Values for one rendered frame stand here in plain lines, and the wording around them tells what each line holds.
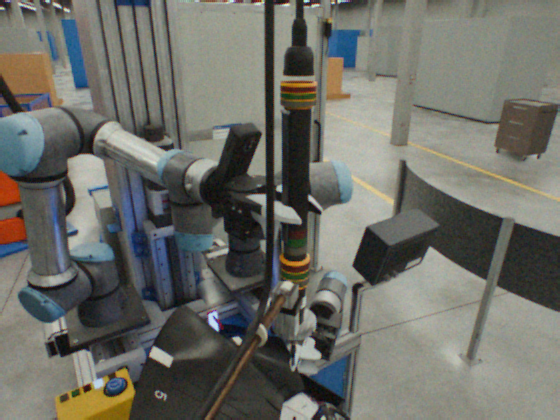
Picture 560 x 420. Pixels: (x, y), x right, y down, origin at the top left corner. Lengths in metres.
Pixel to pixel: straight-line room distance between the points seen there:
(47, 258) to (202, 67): 1.58
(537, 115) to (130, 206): 6.54
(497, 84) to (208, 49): 8.46
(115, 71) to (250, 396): 0.95
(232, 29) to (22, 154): 1.74
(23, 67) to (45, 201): 7.45
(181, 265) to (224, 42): 1.44
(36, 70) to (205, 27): 6.21
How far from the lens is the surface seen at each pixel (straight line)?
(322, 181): 0.95
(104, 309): 1.26
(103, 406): 1.02
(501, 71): 10.19
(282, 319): 0.58
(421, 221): 1.40
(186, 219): 0.73
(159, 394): 0.56
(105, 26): 1.25
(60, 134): 0.94
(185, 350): 0.60
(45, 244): 1.04
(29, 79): 8.39
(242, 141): 0.55
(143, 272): 1.48
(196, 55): 2.35
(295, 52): 0.46
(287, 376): 0.84
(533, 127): 7.22
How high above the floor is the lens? 1.81
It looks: 25 degrees down
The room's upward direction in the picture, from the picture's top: straight up
